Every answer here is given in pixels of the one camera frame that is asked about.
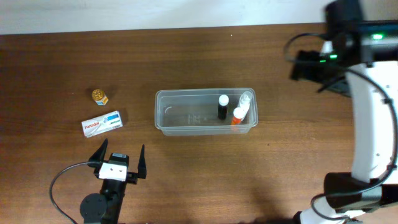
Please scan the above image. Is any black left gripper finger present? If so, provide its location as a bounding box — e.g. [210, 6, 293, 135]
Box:
[88, 139, 108, 162]
[137, 144, 147, 179]

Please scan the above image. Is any white spray bottle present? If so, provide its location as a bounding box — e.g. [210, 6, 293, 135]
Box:
[238, 91, 253, 120]

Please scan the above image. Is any orange tube white cap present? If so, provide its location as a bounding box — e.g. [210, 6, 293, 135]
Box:
[231, 107, 245, 125]

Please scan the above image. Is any dark bottle white cap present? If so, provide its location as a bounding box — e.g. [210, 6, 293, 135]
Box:
[218, 95, 229, 120]

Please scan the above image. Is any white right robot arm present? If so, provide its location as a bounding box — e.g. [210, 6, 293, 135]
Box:
[289, 0, 397, 224]

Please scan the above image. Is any clear plastic container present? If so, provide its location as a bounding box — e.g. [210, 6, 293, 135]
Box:
[155, 88, 259, 136]

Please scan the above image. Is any white Panadol medicine box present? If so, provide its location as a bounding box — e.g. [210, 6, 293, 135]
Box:
[81, 111, 123, 138]

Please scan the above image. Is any small gold-lidded jar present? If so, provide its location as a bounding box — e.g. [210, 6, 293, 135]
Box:
[91, 89, 109, 106]

